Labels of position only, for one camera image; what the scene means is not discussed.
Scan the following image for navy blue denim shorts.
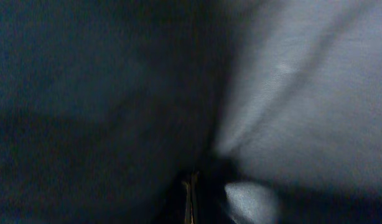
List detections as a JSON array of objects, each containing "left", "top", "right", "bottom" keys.
[{"left": 0, "top": 1, "right": 382, "bottom": 223}]

